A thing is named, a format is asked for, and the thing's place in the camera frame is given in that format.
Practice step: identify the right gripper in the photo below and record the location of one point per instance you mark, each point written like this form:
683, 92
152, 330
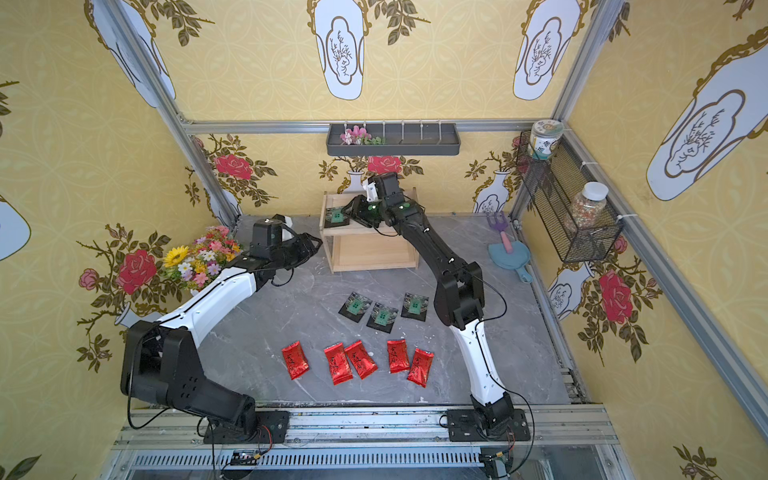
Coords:
358, 210

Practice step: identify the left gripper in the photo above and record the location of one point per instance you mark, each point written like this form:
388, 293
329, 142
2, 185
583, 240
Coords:
299, 248

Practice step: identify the green tea bag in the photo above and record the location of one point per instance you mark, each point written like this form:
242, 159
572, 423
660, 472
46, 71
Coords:
382, 318
335, 217
355, 307
415, 307

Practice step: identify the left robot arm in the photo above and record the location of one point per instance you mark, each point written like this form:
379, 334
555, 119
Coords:
161, 363

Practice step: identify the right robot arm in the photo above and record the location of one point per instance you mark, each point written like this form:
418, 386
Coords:
459, 298

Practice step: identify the wooden two-tier shelf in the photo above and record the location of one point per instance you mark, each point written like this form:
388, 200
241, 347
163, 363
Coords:
354, 247

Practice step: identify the red tea bag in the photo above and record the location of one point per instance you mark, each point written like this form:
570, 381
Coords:
339, 368
398, 356
295, 360
420, 367
360, 359

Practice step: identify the pink flowers in tray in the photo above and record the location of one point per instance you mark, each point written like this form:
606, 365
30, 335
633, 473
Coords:
359, 136

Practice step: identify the flower bouquet in white planter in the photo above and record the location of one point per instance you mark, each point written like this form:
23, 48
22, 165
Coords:
193, 267

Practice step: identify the purple pink toy rake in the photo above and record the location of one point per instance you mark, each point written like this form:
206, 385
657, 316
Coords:
498, 221

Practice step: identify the patterned lidded jar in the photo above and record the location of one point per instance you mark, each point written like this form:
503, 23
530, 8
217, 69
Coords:
544, 138

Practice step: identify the small circuit board left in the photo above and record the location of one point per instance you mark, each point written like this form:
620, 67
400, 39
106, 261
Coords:
245, 458

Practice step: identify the glass jar of sprinkles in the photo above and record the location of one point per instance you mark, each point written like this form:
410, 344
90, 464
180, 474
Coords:
586, 207

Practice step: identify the small connector right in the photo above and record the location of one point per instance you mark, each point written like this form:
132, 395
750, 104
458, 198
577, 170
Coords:
495, 466

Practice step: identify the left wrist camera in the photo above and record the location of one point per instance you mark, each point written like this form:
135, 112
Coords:
285, 223

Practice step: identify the grey wall tray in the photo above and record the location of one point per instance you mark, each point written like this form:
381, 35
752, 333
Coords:
401, 138

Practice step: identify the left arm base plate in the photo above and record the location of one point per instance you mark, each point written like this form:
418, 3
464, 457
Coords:
262, 427

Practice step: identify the black wire wall basket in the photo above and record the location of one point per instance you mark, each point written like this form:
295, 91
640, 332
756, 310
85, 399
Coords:
551, 187

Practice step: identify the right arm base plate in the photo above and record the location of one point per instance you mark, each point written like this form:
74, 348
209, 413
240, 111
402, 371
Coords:
467, 425

